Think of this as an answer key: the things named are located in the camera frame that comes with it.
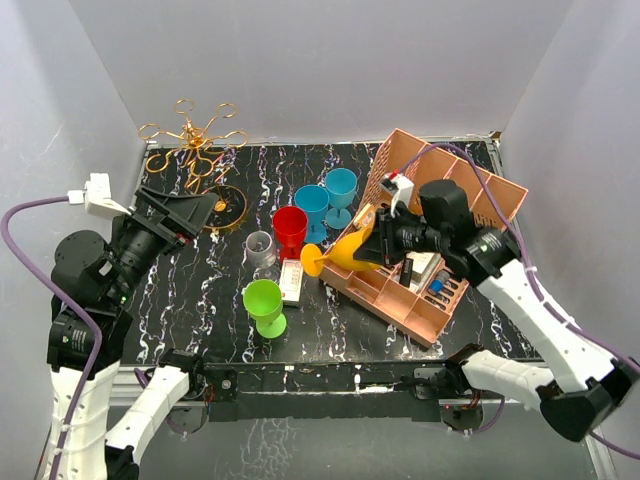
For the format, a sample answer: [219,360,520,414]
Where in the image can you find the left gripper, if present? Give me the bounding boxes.
[107,184,219,303]

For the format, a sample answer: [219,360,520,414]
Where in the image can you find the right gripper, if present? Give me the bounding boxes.
[353,205,448,267]

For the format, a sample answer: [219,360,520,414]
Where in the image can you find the orange wine glass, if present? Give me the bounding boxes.
[300,228,379,277]

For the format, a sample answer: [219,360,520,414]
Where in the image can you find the blue wine glass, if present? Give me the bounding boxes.
[325,168,357,230]
[294,185,329,244]

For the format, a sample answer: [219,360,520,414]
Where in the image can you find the red wine glass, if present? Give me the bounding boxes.
[273,206,308,261]

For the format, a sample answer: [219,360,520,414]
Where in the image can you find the clear wine glass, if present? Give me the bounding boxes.
[245,231,279,281]

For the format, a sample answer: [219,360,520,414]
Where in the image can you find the green wine glass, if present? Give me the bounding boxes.
[243,279,287,339]

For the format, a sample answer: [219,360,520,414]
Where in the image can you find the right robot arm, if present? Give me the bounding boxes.
[354,174,639,442]

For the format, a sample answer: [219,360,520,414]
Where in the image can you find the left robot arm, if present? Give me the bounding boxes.
[44,187,218,479]

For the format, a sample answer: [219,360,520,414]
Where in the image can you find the yellow spiral notebook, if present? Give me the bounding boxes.
[353,203,376,230]

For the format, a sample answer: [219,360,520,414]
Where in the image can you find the white card box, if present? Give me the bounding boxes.
[408,252,441,293]

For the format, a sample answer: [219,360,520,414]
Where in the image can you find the pink desk organizer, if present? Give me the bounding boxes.
[319,129,527,347]

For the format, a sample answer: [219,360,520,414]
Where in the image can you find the white small box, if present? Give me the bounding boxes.
[279,259,304,307]

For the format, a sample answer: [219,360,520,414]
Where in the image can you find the black front base bar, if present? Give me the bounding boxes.
[159,349,506,426]

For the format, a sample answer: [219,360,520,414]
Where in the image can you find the gold wire glass rack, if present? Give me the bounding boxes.
[137,98,249,234]

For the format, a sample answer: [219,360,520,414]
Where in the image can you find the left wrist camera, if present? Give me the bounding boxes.
[66,173,131,220]

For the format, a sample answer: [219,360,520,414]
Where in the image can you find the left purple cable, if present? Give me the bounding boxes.
[0,196,104,480]

